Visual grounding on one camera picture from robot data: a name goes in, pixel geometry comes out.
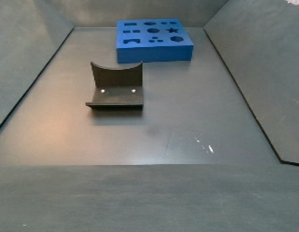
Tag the black curved holder stand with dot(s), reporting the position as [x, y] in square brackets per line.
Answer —
[118, 87]

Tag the blue shape sorter block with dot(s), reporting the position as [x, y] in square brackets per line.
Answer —
[152, 40]

